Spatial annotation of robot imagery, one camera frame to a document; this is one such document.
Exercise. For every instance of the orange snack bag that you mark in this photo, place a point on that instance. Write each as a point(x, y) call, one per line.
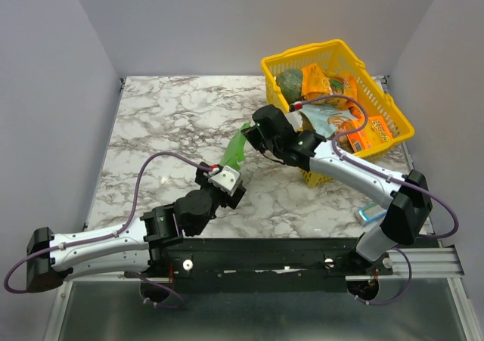
point(318, 82)

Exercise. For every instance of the aluminium frame rail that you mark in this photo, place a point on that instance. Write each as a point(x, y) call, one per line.
point(419, 263)

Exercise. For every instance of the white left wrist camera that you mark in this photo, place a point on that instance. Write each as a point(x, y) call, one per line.
point(226, 179)

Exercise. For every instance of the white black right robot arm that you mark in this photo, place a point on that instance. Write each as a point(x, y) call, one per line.
point(404, 197)

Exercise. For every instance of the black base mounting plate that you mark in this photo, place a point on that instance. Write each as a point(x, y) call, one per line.
point(223, 265)

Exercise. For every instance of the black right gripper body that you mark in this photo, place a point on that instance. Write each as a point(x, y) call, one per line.
point(256, 136)

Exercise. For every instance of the light blue snack bag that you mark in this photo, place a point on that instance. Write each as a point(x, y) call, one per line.
point(326, 119)

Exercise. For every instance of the orange cracker box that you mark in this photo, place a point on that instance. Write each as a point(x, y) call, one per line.
point(376, 132)

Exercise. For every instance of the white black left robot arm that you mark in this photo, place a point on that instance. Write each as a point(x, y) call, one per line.
point(137, 245)

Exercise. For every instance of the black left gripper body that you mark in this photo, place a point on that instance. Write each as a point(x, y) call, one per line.
point(218, 198)

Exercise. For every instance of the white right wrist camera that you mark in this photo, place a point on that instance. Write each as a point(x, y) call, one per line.
point(298, 121)

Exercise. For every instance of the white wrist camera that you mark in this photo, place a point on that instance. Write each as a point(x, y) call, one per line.
point(298, 121)
point(226, 179)

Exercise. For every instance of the yellow plastic shopping basket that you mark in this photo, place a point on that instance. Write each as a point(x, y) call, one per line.
point(335, 55)

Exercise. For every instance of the small blue white packet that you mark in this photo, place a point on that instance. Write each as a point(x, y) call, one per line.
point(370, 213)

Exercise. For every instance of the green paper box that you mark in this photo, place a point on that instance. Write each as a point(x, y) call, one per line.
point(234, 152)

